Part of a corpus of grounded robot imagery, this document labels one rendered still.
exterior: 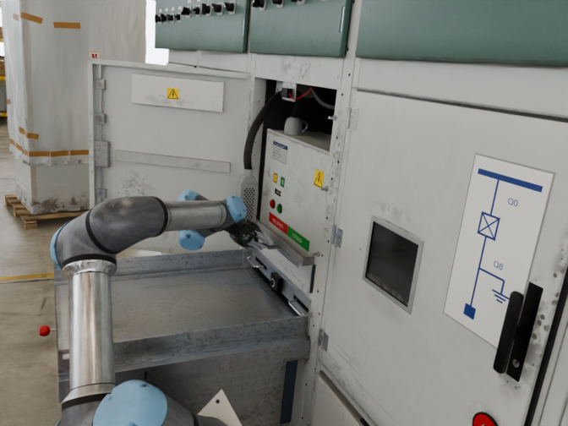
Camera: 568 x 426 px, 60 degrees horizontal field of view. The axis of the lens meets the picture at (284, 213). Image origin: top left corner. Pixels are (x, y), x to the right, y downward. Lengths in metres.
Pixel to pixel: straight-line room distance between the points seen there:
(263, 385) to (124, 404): 0.67
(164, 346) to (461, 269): 0.80
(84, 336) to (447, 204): 0.75
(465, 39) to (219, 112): 1.18
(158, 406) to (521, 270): 0.64
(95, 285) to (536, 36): 0.93
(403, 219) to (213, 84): 1.07
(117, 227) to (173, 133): 0.94
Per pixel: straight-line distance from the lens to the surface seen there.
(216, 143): 1.96
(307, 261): 1.52
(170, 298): 1.71
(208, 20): 2.22
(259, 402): 1.59
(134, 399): 0.95
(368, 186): 1.16
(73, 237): 1.17
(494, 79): 0.94
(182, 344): 1.40
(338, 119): 1.32
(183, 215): 1.23
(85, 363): 1.09
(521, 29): 0.89
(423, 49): 1.04
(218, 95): 1.91
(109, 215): 1.11
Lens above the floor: 1.61
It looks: 16 degrees down
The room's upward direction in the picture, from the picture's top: 6 degrees clockwise
